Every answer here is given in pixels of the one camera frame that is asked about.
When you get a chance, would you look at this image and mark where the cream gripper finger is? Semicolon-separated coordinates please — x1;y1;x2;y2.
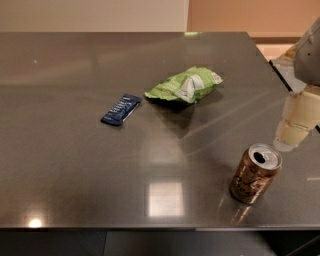
273;87;320;152

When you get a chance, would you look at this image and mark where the blue rxbar blueberry wrapper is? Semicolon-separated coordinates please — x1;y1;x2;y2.
100;93;142;126

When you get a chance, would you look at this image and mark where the grey side counter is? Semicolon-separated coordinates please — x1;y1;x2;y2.
269;59;306;93

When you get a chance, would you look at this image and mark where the green chip bag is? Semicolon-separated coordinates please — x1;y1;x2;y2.
144;66;223;104

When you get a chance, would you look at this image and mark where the orange soda can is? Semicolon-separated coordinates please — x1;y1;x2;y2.
229;143;282;205

